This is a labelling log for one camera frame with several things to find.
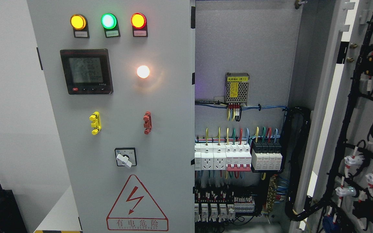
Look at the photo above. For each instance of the red indicator lamp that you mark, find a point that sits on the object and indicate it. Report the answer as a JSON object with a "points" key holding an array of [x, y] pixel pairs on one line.
{"points": [[138, 20]]}

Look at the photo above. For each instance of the brass ground terminal bar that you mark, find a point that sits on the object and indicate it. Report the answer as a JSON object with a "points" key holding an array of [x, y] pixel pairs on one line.
{"points": [[272, 194]]}

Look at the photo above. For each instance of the green indicator lamp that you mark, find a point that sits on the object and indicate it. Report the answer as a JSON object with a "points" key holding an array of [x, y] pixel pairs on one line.
{"points": [[108, 21]]}

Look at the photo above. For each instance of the black digital power meter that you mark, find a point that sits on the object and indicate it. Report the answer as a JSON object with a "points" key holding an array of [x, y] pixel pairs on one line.
{"points": [[87, 71]]}

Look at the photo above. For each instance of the black white surge protector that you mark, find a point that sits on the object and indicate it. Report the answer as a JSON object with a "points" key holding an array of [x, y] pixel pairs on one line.
{"points": [[266, 156]]}

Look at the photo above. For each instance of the lower relay terminal row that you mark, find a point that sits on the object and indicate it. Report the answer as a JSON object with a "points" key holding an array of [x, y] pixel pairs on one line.
{"points": [[220, 205]]}

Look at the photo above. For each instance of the metal mesh power supply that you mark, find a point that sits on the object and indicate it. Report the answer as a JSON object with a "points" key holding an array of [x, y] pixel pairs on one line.
{"points": [[236, 86]]}

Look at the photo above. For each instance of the red triangle warning sticker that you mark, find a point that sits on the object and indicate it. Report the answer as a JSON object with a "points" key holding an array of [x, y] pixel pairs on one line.
{"points": [[136, 210]]}

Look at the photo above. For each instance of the yellow indicator lamp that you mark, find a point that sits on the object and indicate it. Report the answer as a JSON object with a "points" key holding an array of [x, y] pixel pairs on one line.
{"points": [[78, 22]]}

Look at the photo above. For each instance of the yellow terminal clip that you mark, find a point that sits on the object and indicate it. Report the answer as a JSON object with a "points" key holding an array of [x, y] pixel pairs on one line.
{"points": [[95, 123]]}

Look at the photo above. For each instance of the red terminal clip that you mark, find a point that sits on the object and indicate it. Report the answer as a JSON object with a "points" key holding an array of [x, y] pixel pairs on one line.
{"points": [[147, 122]]}

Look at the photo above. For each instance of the white socket breaker row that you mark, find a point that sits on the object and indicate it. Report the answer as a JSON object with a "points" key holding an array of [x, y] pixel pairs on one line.
{"points": [[222, 157]]}

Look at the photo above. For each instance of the white rotary selector switch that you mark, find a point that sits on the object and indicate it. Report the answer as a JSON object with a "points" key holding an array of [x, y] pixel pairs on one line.
{"points": [[126, 157]]}

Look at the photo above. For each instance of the white glowing indicator lamp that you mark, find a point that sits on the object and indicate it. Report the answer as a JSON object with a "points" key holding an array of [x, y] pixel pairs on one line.
{"points": [[143, 71]]}

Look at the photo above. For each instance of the grey cabinet door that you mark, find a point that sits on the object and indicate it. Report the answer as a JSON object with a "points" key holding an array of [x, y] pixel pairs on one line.
{"points": [[166, 46], [342, 196]]}

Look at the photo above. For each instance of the black box at left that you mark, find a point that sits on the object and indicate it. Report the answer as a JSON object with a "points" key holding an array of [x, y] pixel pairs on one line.
{"points": [[11, 220]]}

